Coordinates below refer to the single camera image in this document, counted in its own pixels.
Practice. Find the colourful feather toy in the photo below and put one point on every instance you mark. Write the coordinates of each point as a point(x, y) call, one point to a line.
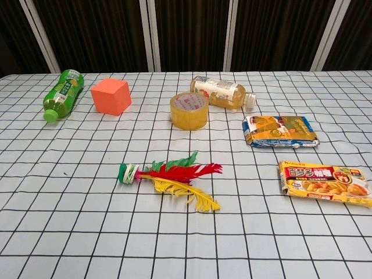
point(171, 174)

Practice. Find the orange foam cube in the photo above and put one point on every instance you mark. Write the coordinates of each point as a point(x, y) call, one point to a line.
point(112, 97)

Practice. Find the checkered white tablecloth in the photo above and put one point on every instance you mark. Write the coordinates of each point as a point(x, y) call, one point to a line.
point(87, 218)

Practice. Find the green tea bottle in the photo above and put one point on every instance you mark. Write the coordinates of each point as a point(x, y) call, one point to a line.
point(63, 92)

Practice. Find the clear packing tape roll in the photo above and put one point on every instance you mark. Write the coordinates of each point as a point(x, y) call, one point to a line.
point(189, 112)

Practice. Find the yellow juice bottle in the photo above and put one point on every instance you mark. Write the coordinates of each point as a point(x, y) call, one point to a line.
point(221, 93)

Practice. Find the blue and gold snack box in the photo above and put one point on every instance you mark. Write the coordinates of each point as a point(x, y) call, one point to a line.
point(279, 130)

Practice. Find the yellow curry box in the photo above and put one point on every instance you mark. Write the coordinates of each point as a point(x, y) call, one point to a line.
point(322, 183)

